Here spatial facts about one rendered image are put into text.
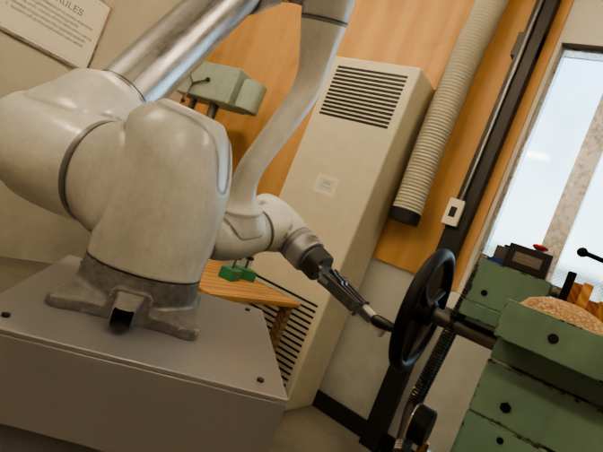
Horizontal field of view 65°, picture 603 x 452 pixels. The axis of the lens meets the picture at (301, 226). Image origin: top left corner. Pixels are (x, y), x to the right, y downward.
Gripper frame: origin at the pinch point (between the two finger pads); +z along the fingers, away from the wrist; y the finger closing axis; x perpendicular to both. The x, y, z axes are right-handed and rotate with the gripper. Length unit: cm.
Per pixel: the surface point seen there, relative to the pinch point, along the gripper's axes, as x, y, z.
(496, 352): -14.4, -12.0, 21.6
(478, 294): -18.7, 2.8, 11.6
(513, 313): -21.3, -20.3, 19.8
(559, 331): -23.6, -20.5, 25.7
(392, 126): -47, 114, -83
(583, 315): -27.5, -18.4, 26.4
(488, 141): -69, 133, -48
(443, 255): -20.2, 2.4, 1.3
